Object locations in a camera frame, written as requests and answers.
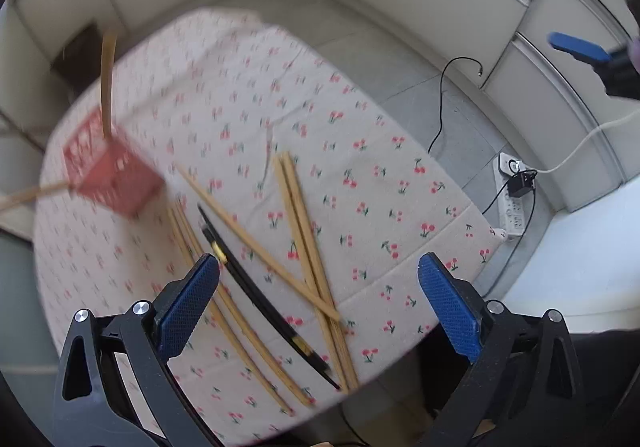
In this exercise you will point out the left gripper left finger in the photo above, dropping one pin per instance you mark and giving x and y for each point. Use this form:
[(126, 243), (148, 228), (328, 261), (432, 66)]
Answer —
[(91, 406)]

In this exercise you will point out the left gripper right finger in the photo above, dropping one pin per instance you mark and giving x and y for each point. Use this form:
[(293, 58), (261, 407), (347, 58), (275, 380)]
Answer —
[(523, 386)]

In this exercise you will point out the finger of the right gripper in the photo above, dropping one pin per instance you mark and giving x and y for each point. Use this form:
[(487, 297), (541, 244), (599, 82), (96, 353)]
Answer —
[(579, 49)]

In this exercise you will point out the black power adapter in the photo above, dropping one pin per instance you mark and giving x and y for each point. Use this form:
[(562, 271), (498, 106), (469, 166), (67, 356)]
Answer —
[(521, 183)]

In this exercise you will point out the white power strip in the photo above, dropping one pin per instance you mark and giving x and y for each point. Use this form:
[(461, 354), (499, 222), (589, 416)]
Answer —
[(510, 210)]

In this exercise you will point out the pink perforated plastic basket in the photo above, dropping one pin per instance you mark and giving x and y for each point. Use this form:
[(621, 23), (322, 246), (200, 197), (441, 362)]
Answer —
[(109, 172)]

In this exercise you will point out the cherry print tablecloth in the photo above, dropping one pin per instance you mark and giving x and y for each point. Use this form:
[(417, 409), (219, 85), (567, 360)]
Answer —
[(222, 94)]

